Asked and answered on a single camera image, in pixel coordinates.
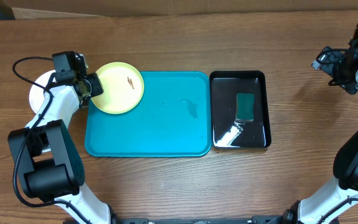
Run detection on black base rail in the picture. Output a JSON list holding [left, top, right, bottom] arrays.
[[112, 215, 290, 224]]

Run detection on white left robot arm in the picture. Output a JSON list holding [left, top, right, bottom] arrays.
[[8, 73, 117, 223]]

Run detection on teal plastic tray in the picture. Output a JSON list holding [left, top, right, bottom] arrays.
[[85, 72, 212, 157]]

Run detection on pink plate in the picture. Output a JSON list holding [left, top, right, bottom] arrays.
[[29, 70, 55, 113]]

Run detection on cardboard board at back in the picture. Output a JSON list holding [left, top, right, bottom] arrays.
[[0, 0, 358, 16]]

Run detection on green sponge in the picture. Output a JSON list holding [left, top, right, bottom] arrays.
[[236, 93, 255, 122]]

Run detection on yellow plate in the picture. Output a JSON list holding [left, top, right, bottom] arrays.
[[91, 62, 144, 114]]

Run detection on black rectangular tray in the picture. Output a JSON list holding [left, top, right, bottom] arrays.
[[209, 70, 272, 149]]

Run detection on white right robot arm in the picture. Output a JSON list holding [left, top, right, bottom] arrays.
[[269, 38, 358, 223]]

